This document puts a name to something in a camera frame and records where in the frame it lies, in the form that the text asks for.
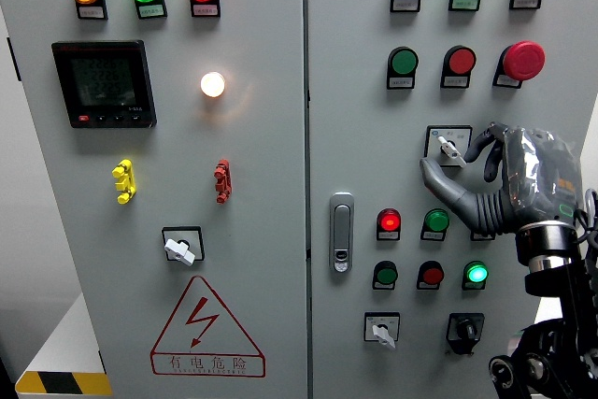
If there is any large white-handled turn switch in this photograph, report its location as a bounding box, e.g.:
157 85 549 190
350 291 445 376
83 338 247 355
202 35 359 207
423 124 474 169

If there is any small green domed lamp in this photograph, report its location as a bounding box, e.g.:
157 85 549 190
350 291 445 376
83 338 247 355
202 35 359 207
423 208 451 233

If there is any small bright green lamp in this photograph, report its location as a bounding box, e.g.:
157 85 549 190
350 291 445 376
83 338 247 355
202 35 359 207
463 260 490 286

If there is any large red stop button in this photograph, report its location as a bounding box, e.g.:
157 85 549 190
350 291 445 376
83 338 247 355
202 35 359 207
495 40 547 82

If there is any small red push button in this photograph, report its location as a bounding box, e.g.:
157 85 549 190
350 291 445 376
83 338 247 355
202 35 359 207
418 260 446 286

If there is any large red push button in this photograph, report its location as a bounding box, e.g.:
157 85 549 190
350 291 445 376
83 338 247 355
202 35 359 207
442 45 478 77

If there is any small orange-red round lamp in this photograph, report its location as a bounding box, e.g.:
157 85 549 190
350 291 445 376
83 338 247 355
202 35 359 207
377 207 403 233

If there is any small green push button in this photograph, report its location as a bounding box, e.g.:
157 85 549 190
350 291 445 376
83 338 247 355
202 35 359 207
373 260 400 286

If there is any pale grey door with lock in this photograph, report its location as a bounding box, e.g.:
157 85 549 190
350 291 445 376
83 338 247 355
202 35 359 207
306 0 598 399

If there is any large green push button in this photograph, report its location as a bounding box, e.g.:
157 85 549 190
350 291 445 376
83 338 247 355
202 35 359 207
387 46 420 77

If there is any silver door lock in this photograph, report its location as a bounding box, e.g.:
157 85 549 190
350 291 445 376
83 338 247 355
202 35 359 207
329 192 355 275

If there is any pale grey door with display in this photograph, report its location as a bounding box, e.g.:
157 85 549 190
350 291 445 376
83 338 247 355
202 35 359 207
0 0 309 399

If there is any white round lamp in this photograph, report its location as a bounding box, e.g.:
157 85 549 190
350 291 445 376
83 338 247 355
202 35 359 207
199 71 227 99

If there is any red warning triangle sticker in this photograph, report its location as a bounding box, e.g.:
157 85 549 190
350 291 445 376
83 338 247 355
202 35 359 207
149 275 267 378

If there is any black display meter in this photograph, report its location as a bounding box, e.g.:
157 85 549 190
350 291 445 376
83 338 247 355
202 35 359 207
51 39 157 130

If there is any black yellow striped tape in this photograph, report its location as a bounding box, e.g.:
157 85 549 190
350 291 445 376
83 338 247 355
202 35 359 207
16 370 113 396

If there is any black-handled turn switch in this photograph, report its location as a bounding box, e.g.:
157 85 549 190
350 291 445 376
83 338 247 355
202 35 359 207
445 312 486 357

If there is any small white-handled turn switch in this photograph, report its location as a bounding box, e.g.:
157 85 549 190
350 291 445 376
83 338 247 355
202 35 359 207
363 311 402 349

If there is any small red handle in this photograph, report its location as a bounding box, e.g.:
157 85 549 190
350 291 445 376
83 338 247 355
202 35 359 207
213 158 233 205

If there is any white-handled switch, plain black plate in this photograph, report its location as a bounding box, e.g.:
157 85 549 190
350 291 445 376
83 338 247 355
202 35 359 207
161 225 206 267

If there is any small yellow handle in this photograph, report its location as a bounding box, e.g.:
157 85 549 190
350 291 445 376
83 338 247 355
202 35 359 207
111 159 137 206

